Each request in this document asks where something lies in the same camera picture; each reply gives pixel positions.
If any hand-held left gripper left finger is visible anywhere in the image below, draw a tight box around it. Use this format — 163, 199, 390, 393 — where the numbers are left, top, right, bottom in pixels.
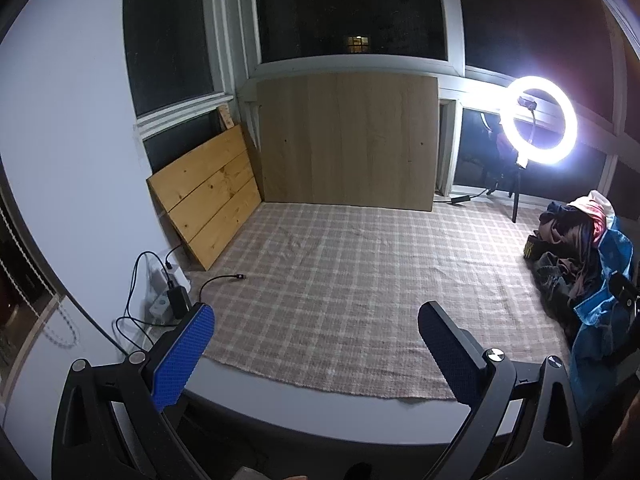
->
51, 302, 216, 480

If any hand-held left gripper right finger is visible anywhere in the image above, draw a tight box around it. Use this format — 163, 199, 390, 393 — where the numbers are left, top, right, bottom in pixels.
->
417, 301, 587, 480

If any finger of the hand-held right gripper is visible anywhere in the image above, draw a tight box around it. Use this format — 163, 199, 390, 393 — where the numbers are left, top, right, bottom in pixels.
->
609, 271, 640, 318

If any person's right forearm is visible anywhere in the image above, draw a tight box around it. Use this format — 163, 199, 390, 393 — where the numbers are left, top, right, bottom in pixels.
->
611, 400, 640, 466

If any blue jacket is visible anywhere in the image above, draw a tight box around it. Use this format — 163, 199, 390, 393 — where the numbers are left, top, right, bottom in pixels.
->
569, 215, 640, 413

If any black power adapter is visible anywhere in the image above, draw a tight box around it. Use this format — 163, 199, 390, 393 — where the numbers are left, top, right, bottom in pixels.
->
167, 287, 194, 322

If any white power strip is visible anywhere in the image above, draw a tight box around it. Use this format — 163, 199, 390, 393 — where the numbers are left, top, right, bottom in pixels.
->
144, 266, 192, 327

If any dark denim garment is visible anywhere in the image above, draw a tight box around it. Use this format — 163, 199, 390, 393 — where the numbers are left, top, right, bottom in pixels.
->
530, 250, 583, 326

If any brown garment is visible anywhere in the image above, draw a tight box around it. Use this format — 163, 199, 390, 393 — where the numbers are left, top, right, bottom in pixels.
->
539, 202, 603, 301

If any pink and white cloth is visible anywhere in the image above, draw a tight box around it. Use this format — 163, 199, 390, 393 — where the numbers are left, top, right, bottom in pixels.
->
566, 190, 617, 250

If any black garment with yellow print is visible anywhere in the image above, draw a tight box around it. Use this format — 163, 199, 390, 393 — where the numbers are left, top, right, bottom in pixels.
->
523, 234, 545, 262

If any plaid woven blanket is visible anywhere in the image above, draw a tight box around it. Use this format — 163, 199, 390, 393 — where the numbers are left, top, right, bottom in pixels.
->
202, 201, 573, 403

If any black tripod stand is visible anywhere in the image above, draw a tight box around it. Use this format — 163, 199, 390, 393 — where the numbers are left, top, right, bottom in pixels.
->
510, 166, 526, 224

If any pine plank panel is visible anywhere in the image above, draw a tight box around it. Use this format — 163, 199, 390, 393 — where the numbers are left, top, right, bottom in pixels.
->
146, 124, 262, 272

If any wooden shelf unit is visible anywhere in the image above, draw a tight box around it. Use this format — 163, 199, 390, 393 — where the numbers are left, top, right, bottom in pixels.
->
0, 185, 66, 391

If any phone holder on gooseneck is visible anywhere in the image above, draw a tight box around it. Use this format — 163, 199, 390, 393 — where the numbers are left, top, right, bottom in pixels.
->
518, 92, 540, 161

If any light wooden board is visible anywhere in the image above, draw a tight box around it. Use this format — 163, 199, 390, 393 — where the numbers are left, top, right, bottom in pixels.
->
256, 72, 440, 212

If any white framed window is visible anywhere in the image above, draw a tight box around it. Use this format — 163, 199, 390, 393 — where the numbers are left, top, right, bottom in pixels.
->
121, 0, 640, 198

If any black cable with plug end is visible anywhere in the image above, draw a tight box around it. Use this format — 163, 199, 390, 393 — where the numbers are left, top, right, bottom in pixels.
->
196, 274, 247, 306

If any black looped cable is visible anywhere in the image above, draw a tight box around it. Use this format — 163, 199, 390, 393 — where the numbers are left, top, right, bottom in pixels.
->
114, 244, 185, 356

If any white bead chain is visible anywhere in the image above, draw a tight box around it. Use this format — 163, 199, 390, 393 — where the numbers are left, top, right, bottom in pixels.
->
0, 200, 77, 348

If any black power brick with cable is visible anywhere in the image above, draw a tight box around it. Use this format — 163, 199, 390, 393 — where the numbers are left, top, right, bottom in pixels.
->
434, 186, 497, 206

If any ring light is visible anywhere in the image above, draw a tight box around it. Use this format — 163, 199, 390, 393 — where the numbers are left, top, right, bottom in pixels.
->
500, 76, 579, 168

